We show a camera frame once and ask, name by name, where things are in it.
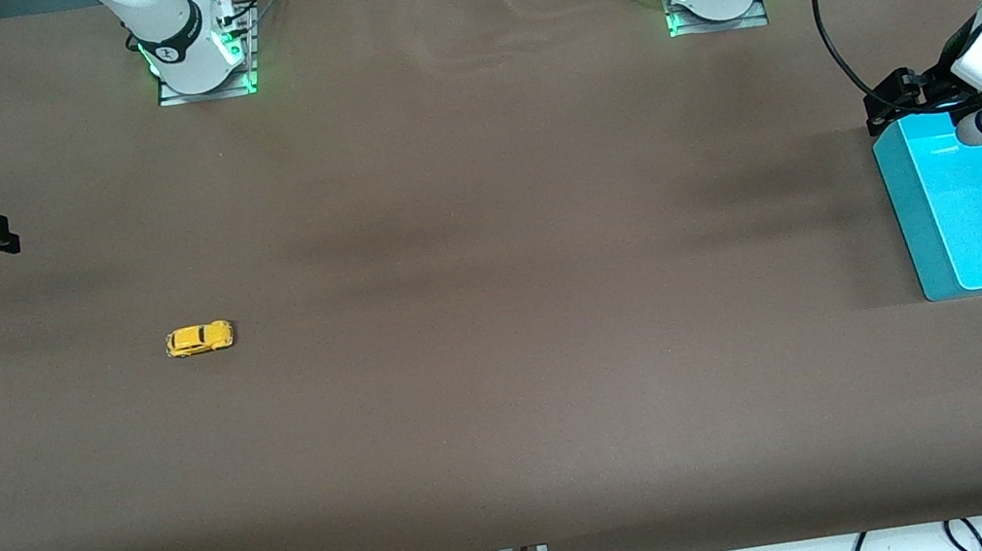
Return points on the yellow toy beetle car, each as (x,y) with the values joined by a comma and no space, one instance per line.
(199,339)

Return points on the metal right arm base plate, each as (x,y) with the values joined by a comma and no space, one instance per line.
(211,94)

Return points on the brown table cover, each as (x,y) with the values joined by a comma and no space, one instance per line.
(500,333)

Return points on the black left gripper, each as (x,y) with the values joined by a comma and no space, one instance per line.
(932,87)

